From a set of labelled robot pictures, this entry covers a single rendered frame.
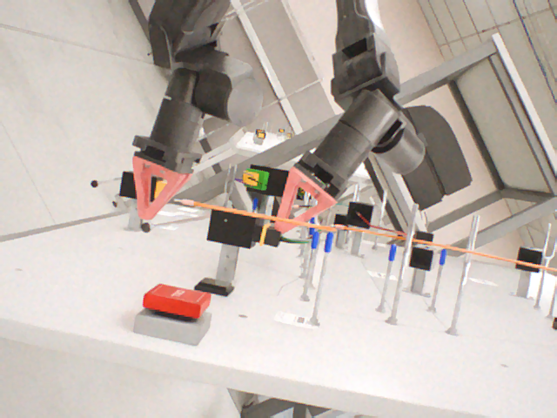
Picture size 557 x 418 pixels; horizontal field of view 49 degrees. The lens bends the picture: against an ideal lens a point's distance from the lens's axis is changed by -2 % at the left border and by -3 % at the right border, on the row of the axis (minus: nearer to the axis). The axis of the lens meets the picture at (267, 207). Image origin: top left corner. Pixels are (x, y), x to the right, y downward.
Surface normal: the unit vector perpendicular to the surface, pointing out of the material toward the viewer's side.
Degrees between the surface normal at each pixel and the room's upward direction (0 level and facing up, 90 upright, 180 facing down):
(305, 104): 90
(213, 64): 67
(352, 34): 110
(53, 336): 90
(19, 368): 0
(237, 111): 56
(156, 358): 90
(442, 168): 90
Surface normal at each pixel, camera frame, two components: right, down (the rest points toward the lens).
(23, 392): 0.89, -0.43
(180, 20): -0.66, 0.48
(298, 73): -0.03, 0.17
